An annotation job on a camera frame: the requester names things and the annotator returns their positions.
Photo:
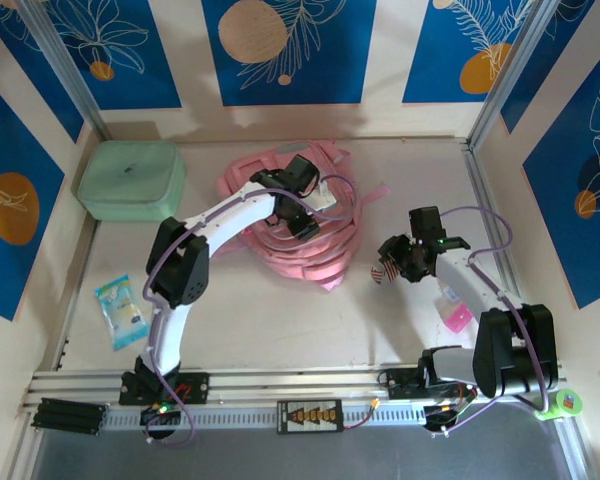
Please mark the pink student backpack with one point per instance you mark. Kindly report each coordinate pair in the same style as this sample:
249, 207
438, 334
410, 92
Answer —
300, 260

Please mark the grey metal sheet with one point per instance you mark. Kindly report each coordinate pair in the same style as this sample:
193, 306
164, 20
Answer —
305, 455

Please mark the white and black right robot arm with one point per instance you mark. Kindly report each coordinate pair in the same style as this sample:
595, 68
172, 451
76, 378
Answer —
515, 350

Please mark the black power distribution board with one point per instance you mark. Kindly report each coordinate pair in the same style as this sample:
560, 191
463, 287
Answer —
310, 416

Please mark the green tape roll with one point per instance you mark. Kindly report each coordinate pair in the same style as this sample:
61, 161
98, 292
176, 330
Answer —
565, 405

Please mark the blue snack packet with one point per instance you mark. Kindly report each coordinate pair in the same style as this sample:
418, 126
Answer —
120, 312

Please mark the flag print drink can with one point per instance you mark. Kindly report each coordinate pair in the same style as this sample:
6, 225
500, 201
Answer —
386, 272

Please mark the small pink packet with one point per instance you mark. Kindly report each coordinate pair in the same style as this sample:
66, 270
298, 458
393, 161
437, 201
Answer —
457, 315

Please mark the blue floral wall poster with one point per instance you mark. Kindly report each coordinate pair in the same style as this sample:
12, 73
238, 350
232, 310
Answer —
555, 225
530, 100
150, 60
330, 75
10, 150
430, 60
40, 80

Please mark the small controller circuit board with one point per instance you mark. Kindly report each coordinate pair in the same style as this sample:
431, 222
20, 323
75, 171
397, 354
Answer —
445, 415
162, 412

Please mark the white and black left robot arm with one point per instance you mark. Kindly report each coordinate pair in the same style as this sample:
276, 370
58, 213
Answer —
230, 220

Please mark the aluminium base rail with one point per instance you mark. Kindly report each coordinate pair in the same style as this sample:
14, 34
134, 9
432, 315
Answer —
290, 382

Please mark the black profile bar stack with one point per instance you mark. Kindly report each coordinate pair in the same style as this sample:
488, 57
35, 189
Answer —
70, 415

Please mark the aluminium side rail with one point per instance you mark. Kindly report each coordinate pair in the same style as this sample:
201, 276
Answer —
77, 295
480, 200

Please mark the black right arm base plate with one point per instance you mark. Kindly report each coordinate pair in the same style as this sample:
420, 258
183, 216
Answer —
400, 382

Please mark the aluminium frame post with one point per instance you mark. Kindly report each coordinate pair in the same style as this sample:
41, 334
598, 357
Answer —
510, 70
65, 70

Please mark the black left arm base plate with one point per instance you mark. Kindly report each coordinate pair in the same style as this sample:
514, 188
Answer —
195, 387

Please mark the green plastic container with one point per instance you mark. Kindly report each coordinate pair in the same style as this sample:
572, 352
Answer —
130, 180

